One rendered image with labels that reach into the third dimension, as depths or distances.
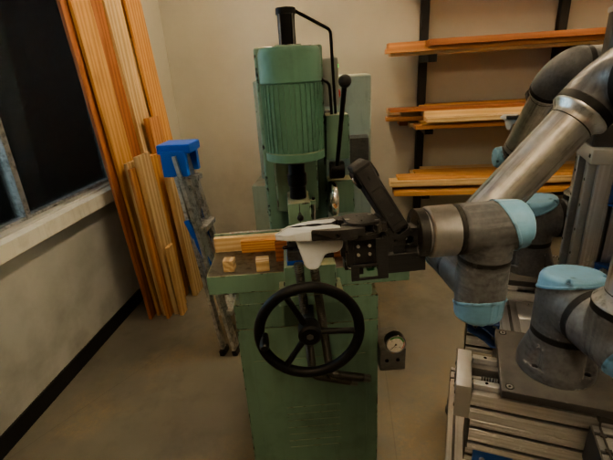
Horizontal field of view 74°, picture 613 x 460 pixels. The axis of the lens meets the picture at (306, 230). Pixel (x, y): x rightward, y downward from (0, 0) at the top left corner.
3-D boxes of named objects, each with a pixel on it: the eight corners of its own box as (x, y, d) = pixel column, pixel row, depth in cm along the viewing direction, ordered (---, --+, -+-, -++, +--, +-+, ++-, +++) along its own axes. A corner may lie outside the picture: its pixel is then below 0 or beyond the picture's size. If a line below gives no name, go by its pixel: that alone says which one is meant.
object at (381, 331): (380, 371, 130) (380, 350, 127) (372, 347, 141) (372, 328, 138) (406, 369, 130) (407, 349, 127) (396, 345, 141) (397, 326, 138)
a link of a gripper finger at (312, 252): (278, 276, 55) (346, 269, 56) (275, 234, 54) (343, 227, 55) (278, 268, 58) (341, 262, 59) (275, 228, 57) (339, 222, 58)
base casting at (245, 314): (235, 330, 126) (232, 305, 122) (249, 253, 179) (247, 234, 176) (379, 318, 127) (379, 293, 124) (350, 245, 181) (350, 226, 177)
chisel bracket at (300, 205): (289, 230, 127) (287, 203, 124) (288, 214, 140) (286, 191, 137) (313, 228, 127) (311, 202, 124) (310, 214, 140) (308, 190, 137)
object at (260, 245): (242, 253, 133) (240, 242, 132) (242, 250, 135) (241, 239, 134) (422, 239, 135) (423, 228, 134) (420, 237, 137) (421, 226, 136)
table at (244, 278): (202, 313, 112) (198, 294, 110) (218, 264, 140) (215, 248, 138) (420, 296, 114) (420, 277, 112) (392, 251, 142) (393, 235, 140)
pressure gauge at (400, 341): (385, 359, 125) (386, 337, 122) (382, 350, 128) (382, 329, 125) (405, 357, 125) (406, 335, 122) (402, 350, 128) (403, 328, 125)
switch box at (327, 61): (322, 107, 145) (320, 57, 139) (319, 104, 154) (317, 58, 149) (339, 105, 145) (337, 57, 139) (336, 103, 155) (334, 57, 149)
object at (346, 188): (329, 213, 147) (327, 181, 143) (327, 207, 153) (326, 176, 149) (355, 211, 147) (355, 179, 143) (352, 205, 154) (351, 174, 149)
